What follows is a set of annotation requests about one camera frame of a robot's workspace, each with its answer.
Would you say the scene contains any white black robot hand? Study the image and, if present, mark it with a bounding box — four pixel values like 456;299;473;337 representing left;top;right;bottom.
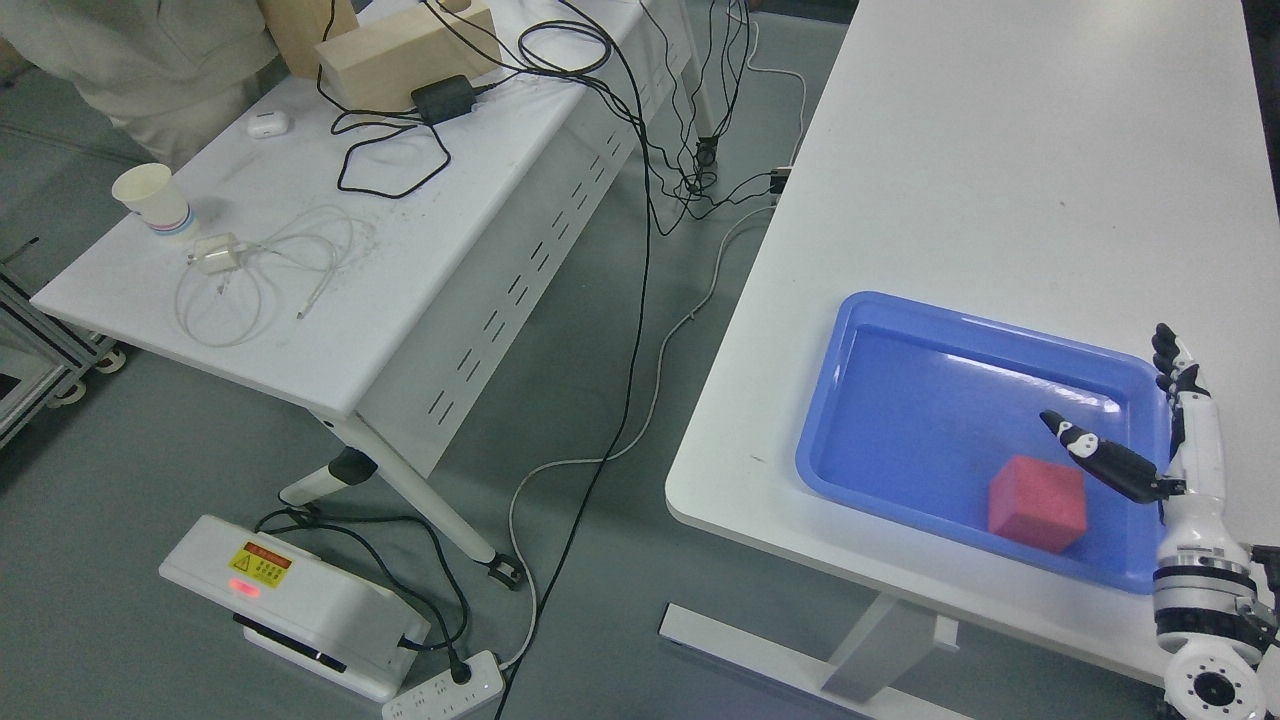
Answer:
1039;323;1251;575

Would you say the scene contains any pink foam block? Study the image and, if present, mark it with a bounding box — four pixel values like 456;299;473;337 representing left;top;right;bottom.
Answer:
987;455;1089;553

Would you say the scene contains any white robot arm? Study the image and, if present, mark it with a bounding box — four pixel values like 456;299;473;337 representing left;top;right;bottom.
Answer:
1152;553;1277;719

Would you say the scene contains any blue plastic tray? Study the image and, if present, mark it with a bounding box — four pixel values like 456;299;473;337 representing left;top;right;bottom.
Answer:
795;291;1170;594

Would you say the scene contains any white desk with leg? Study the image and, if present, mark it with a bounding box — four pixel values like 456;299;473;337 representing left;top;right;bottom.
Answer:
666;1;1277;719

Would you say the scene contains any white power strip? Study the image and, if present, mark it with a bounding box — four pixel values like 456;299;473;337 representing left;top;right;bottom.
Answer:
381;650;506;719

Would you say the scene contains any black power adapter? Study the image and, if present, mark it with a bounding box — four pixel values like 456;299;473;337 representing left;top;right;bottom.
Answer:
315;20;613;200

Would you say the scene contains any white folding table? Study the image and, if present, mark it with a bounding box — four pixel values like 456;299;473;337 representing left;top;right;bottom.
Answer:
29;0;731;591

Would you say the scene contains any white black floor device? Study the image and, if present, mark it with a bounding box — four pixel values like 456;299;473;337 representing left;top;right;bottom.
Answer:
159;515;431;703

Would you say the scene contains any beige cardboard box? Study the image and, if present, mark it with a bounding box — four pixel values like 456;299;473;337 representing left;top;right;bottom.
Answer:
259;1;500;111

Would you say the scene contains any white earbuds case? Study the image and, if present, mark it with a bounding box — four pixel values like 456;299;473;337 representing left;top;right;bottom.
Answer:
244;111;292;140

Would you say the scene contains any white paper cup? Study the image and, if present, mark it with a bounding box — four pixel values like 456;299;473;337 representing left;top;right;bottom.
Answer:
111;161;200;240

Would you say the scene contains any person in beige clothes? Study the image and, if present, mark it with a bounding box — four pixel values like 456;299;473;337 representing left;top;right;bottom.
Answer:
1;1;278;170

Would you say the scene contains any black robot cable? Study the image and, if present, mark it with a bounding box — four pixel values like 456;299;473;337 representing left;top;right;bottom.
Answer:
1235;544;1280;651

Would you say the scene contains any grey floor cable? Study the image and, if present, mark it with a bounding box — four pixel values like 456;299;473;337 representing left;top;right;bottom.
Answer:
495;20;809;673

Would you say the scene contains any long black floor cable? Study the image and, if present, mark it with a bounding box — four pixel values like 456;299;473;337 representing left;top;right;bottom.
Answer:
420;0;762;720

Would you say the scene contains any white charger with cable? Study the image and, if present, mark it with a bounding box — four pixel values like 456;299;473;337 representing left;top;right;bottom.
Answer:
172;204;374;348

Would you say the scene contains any aluminium frame cart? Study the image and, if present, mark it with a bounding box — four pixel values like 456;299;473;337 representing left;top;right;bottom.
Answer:
1;236;125;447

